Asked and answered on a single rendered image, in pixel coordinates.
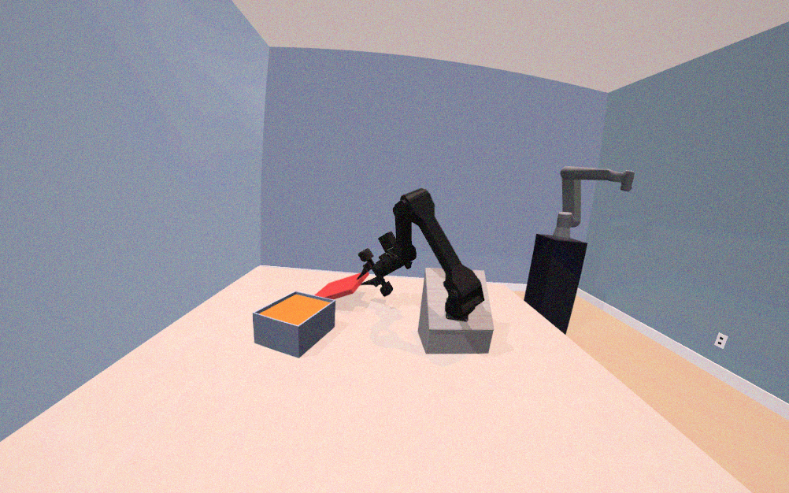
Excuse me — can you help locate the red panel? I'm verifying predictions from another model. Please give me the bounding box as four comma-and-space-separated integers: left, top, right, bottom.
315, 272, 369, 299

